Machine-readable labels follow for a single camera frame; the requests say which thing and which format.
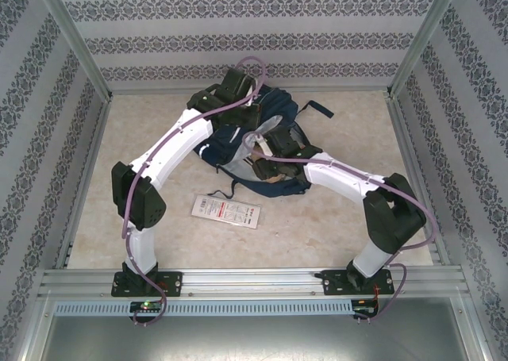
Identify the grey metal sheet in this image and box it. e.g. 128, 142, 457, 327
37, 295, 491, 361

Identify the aluminium frame post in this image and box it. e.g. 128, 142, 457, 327
387, 0, 465, 98
31, 0, 114, 102

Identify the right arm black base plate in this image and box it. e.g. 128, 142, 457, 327
321, 268, 397, 297

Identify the aluminium mounting rail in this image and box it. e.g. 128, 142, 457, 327
38, 266, 466, 298

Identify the white packaged ruler set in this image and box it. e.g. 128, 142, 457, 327
190, 193, 262, 231

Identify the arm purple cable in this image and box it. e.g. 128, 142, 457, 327
121, 55, 267, 327
241, 131, 440, 322

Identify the slotted grey cable duct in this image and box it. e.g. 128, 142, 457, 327
52, 299, 355, 317

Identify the navy blue backpack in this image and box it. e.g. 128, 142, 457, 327
193, 86, 334, 198

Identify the small control circuit board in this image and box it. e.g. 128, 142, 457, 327
129, 300, 164, 313
352, 298, 379, 314

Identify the aluminium side rail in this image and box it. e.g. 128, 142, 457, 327
53, 97, 114, 270
387, 94, 452, 266

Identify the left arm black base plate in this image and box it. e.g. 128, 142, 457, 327
110, 271, 184, 298

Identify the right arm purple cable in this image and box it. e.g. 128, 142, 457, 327
241, 131, 440, 322

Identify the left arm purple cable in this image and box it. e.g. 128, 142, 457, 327
121, 55, 267, 327

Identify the aluminium rear bar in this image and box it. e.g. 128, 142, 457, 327
109, 83, 392, 97

